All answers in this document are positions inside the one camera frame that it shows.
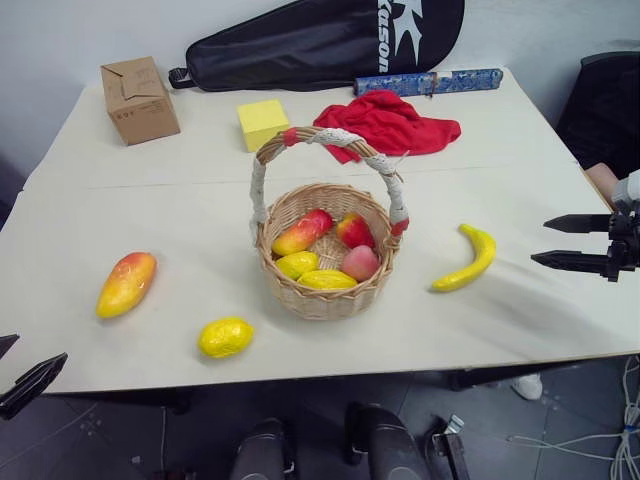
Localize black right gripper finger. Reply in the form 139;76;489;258
530;249;610;278
543;213;614;235

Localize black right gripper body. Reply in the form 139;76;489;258
605;211;640;285

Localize yellow banana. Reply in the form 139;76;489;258
431;223;498;294

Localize bystander in black clothes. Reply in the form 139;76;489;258
555;38;640;202

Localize white shoe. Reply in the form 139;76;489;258
511;373;543;401

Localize large orange yellow mango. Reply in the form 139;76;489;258
95;251;158;320

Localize round yellow lemon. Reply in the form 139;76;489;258
196;316;256;360

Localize blue patterned roll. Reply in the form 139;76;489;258
353;68;504;100

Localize red cloth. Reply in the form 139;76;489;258
312;90;463;167

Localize pink peach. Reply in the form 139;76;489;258
341;244;380;282

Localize red apple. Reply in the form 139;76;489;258
335;212;377;251

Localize dark rounded shape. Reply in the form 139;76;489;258
343;401;432;480
230;417;297;480

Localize long yellow starfruit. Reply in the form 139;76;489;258
297;269;359;292

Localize red yellow mango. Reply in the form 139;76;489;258
271;208;335;256

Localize small yellow lemon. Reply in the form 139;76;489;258
275;251;320;281

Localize brown cardboard box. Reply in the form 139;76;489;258
100;55;182;147

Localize black racket bag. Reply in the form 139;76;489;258
168;0;466;93

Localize yellow sponge block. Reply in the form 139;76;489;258
236;98;292;153

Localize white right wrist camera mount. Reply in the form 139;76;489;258
610;169;640;217

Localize white cable bundle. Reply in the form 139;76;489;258
508;354;640;480

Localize metal bracket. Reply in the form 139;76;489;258
431;414;472;480

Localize wicker basket with wrapped handle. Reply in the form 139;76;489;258
248;126;412;322

